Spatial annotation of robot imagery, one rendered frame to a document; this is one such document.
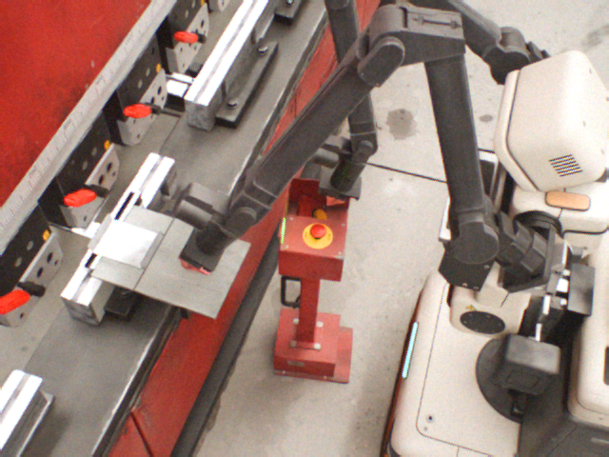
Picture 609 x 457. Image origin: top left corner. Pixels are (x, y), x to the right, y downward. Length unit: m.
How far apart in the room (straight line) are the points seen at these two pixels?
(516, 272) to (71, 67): 0.79
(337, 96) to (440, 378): 1.26
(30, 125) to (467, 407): 1.48
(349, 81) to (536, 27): 2.60
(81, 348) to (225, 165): 0.54
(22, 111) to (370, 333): 1.68
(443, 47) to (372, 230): 1.75
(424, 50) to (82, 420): 0.94
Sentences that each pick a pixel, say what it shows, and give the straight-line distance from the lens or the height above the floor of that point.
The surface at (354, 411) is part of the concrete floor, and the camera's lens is 2.42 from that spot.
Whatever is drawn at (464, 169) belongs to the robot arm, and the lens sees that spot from 1.17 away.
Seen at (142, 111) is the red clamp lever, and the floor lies 1.30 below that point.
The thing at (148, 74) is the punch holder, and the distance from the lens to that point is 1.42.
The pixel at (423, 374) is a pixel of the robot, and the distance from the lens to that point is 2.19.
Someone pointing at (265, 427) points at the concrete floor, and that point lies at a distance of 2.39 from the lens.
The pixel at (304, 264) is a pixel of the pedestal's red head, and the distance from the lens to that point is 1.79.
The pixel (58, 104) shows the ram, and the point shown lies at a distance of 1.17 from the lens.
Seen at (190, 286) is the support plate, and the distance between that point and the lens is 1.46.
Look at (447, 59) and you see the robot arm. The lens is 1.05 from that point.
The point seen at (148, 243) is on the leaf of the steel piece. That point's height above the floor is 1.00.
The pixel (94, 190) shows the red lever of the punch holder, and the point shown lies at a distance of 1.28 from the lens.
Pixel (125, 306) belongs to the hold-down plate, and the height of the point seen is 0.91.
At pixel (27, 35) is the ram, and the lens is 1.07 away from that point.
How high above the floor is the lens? 2.27
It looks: 57 degrees down
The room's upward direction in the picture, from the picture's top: 4 degrees clockwise
